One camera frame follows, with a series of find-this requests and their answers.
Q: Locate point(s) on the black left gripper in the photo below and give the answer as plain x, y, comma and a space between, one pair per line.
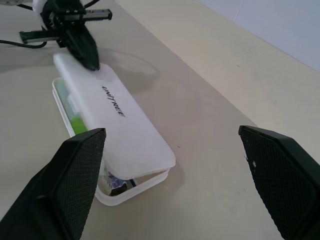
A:
62, 15

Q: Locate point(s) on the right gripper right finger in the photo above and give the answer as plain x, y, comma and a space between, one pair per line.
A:
287, 180

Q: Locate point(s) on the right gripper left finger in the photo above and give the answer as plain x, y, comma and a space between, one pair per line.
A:
62, 187

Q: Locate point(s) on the white plastic pencil case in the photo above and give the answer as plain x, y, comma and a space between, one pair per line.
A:
130, 130

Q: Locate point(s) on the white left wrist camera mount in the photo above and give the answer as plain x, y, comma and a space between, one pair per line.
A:
38, 6

